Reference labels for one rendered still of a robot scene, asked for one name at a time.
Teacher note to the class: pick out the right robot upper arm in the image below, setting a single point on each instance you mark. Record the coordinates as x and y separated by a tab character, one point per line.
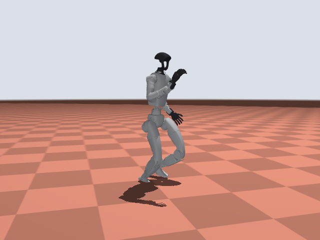
151	80

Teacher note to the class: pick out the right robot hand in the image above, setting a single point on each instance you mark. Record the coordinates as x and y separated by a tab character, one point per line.
176	77

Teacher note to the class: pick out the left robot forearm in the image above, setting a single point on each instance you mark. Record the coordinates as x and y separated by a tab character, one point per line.
166	108

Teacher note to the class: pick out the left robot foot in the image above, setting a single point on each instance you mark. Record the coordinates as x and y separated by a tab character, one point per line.
161	173

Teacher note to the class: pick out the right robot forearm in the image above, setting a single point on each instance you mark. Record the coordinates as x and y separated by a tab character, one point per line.
158	94

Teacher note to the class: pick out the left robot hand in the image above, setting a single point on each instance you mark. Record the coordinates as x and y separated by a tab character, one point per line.
175	116

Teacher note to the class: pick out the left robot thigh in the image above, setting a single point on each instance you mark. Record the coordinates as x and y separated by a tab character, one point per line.
176	137

